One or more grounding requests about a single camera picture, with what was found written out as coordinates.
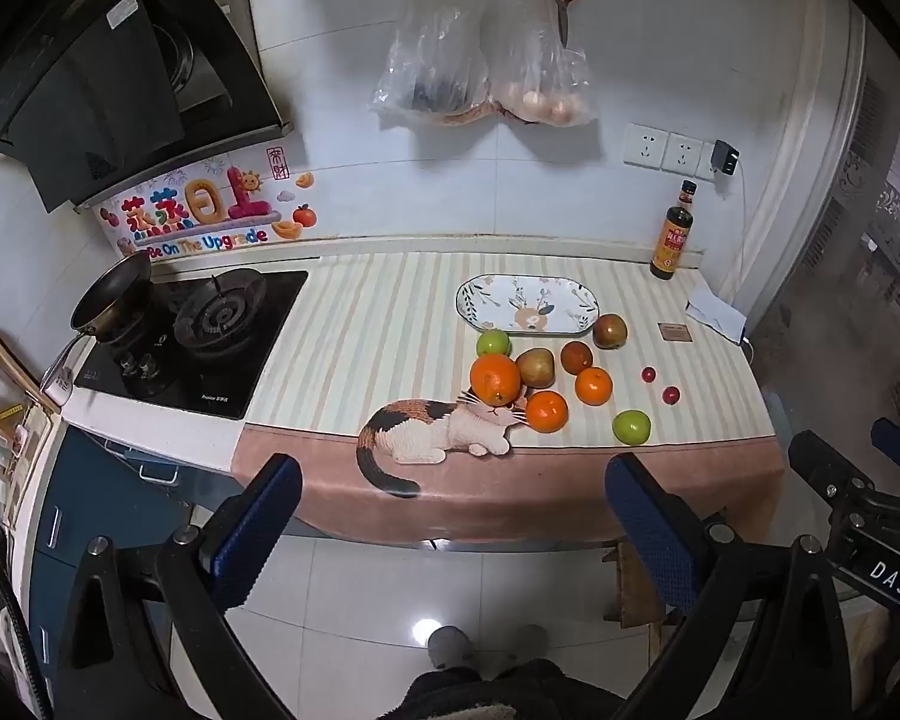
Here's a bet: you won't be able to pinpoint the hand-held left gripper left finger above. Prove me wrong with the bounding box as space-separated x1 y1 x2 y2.
56 454 305 720

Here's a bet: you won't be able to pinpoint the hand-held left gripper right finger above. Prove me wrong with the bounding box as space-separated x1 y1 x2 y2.
604 452 848 720

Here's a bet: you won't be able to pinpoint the small orange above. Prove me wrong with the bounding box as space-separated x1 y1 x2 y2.
574 367 614 407
526 390 570 434

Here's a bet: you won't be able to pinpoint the dark red orange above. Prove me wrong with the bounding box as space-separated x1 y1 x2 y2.
559 340 595 376

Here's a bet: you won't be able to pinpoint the yellowish red apple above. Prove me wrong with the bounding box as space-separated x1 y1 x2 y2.
515 347 557 389

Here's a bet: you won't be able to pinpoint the dark red apple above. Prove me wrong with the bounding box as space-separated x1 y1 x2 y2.
592 313 629 350

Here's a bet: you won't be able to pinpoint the large orange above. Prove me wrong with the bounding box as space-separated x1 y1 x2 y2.
469 353 523 407

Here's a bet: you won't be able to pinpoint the oval floral plate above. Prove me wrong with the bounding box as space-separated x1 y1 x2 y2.
455 274 601 337

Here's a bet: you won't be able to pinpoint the wooden stool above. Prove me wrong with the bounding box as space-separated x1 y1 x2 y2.
604 540 683 653

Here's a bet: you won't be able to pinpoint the person's right foot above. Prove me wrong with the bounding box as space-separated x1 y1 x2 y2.
499 622 550 665

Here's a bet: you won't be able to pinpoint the person's foot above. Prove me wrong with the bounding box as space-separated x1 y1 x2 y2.
426 624 475 672
499 622 550 665

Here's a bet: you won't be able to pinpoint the blue kitchen cabinet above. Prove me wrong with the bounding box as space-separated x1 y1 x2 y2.
26 427 233 661

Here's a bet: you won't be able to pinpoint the black gas stove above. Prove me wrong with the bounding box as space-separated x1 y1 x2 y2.
73 268 310 422

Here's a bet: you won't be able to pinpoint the white folded paper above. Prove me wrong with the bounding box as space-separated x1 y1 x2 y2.
685 286 747 338

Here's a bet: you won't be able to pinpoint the frosted glass door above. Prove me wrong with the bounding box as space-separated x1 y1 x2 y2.
765 22 900 466

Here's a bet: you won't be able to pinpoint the person's dark trousers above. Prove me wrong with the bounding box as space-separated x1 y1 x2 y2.
397 658 623 720

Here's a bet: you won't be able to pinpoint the person's left foot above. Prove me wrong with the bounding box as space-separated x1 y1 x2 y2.
426 624 475 672

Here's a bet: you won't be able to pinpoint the soy sauce bottle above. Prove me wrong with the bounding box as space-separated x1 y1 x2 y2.
649 180 698 282

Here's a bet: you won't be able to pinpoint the black frying pan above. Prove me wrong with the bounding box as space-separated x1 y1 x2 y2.
40 250 156 406

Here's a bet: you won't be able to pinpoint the wooden shelf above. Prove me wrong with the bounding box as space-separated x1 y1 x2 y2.
0 307 61 511

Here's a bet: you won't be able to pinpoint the clear plastic bag with eggs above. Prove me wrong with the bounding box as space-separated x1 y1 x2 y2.
484 0 599 127

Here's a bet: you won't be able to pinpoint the black range hood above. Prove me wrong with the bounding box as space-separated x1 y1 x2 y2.
0 0 295 215

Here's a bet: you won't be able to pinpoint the clear plastic bag dark contents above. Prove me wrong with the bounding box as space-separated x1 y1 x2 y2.
371 0 492 125

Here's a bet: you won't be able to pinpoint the white charger cable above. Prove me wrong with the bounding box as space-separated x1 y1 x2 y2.
716 165 758 361

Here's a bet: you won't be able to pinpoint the white door frame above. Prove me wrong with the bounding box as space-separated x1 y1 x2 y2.
742 0 871 331

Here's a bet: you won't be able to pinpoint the colourful wall sticker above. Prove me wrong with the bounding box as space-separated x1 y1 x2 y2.
97 146 320 260

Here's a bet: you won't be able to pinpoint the white wall socket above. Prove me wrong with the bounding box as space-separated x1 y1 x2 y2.
661 131 715 179
622 122 670 168

